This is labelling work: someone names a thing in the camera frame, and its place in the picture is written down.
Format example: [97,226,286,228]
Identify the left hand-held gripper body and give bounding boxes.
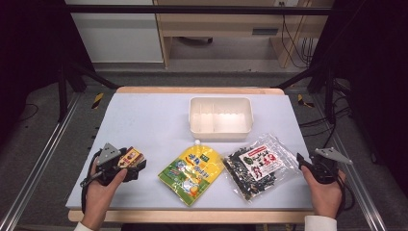
[92,142,129,187]

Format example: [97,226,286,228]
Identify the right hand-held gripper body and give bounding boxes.
[309,146,354,185]

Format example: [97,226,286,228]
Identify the small brown yellow box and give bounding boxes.
[116,145,145,169]

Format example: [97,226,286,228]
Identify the clear bag of dried seaweed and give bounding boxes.
[222,133,303,203]

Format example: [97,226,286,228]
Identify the yellow spouted pouch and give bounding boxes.
[157,140,226,208]

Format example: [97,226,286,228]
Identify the white plastic bin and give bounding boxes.
[188,96,255,142]

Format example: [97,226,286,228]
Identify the person's right hand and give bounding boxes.
[300,166,347,219]

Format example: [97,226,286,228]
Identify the person's left hand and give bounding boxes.
[81,167,129,226]

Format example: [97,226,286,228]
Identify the white table mat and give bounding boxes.
[64,92,315,212]

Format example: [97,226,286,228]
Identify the yellow black tape strip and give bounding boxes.
[295,92,316,109]
[90,91,106,111]

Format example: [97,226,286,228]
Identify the person's left white sleeve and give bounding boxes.
[73,221,94,231]

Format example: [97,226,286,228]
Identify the black metal stand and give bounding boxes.
[274,62,339,125]
[57,60,120,123]

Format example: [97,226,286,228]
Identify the wooden table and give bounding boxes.
[67,86,315,225]

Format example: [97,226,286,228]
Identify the black curtain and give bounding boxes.
[307,0,408,196]
[0,0,94,146]

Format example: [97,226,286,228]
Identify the white cabinet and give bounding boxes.
[64,0,165,64]

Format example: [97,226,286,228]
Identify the light wooden desk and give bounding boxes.
[152,0,335,69]

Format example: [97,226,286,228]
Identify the black horizontal bar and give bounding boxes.
[64,4,335,16]

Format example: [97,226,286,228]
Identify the aluminium rail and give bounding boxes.
[312,93,388,231]
[0,91,82,231]

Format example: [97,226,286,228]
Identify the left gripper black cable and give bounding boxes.
[79,149,104,215]

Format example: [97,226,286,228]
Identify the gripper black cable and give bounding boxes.
[334,174,356,219]
[79,149,104,215]

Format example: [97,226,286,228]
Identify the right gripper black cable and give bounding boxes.
[334,174,356,219]

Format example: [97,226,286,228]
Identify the black floor cables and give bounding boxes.
[298,79,353,149]

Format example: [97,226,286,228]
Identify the thin black floor cable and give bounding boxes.
[16,102,40,123]

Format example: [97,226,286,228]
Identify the black cables at desk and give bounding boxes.
[278,1,315,69]

